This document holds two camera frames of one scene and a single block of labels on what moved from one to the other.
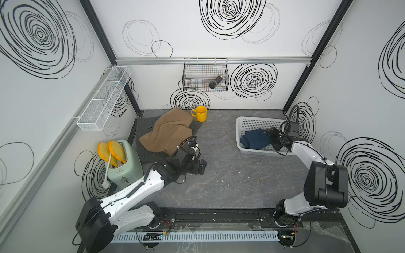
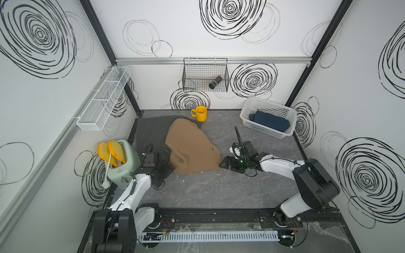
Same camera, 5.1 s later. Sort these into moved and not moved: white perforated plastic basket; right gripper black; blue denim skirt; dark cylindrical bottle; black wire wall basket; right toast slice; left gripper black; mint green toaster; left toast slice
Moved: right gripper black; blue denim skirt; left gripper black; white perforated plastic basket
Not moved: dark cylindrical bottle; left toast slice; black wire wall basket; right toast slice; mint green toaster
